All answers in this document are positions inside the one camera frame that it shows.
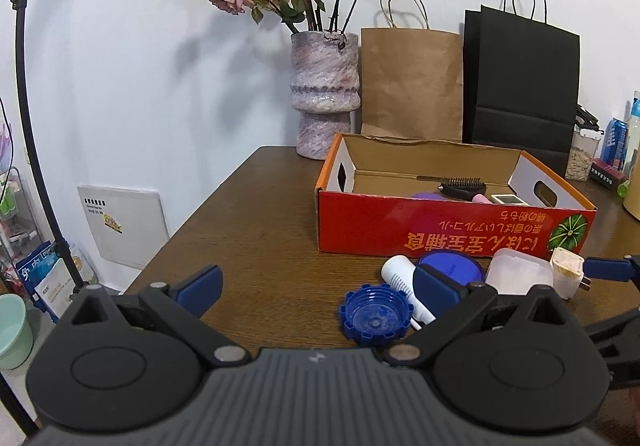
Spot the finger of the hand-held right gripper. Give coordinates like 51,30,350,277
584,253,640,283
585,310,640,391

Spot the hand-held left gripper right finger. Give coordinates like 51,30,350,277
385,265,586,367

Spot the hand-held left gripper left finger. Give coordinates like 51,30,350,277
55,265,251,367

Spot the blue round jar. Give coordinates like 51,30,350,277
416,249,486,288

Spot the white power adapter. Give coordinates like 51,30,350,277
549,247,594,301

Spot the white spray bottle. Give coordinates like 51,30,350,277
381,255,437,330

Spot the red cardboard box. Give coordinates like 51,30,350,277
314,131,598,258

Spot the blue gear-shaped lid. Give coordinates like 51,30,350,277
339,285,416,343

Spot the translucent plastic box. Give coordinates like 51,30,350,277
484,248,555,296

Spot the pink-handled pet brush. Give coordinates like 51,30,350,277
437,177,494,205

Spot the yellow thermos jug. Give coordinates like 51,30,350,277
621,170,640,223

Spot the white board panel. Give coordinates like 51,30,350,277
77,184,170,271

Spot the clear seed container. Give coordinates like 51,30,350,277
564,125,602,182

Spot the blue snack packet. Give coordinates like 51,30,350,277
599,115,630,172

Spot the stack of snack packets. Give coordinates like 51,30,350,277
19,240,87,323

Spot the black folding rack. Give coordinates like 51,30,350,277
574,103,600,131

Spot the green plastic basin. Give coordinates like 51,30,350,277
0,293,35,371

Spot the black paper bag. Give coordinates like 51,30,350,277
462,0,581,173

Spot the brown paper bag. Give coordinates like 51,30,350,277
359,0,465,143

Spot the mottled pink ceramic vase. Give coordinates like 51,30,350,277
290,30,361,161

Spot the black light stand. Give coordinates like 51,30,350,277
9,0,87,289

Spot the wire storage rack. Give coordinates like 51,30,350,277
0,165,47,278

